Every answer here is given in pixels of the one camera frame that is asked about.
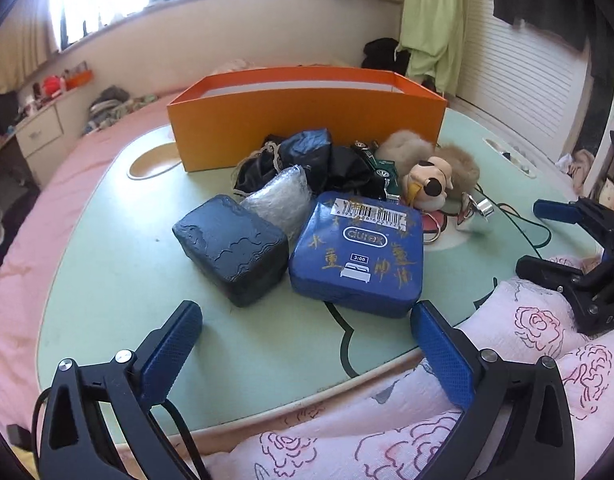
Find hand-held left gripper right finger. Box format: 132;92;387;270
409;300;578;480

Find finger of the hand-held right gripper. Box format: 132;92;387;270
516;255;604;307
533;199;612;252

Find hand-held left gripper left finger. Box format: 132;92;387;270
37;300;208;480

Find cartoon figure keychain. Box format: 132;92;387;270
403;156;460;246

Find white fluffy pompom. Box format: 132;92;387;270
376;130;438;167

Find black drawstring bag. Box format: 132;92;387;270
233;129;374;197

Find orange cardboard box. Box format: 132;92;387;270
167;66;448;173

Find green desktop table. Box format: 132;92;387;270
37;105;602;433

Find person's floral pajama legs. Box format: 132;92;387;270
202;255;614;480

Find cluttered side shelf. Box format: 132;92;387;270
557;130;614;211

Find shiny silver metal ornament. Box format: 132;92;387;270
454;192;495;233

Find brown fur pompom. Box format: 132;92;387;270
434;144;482;193

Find blue metal tin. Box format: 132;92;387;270
288;191;425;320

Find dark textured box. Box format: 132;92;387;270
172;195;290;308

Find white slatted panel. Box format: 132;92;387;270
454;0;602;161

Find green toy car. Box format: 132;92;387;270
349;140;400;201

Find clear bubble wrap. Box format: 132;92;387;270
242;165;312;241

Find light green cloth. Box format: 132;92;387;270
397;0;468;96

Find black garment heap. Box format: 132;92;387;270
362;37;412;76

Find white drawer cabinet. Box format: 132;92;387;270
14;102;68;186

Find pile of patterned clothes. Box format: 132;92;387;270
82;85;158;133

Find orange container on ledge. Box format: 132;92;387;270
64;70;95;91

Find black cable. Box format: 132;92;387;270
7;385;208;480

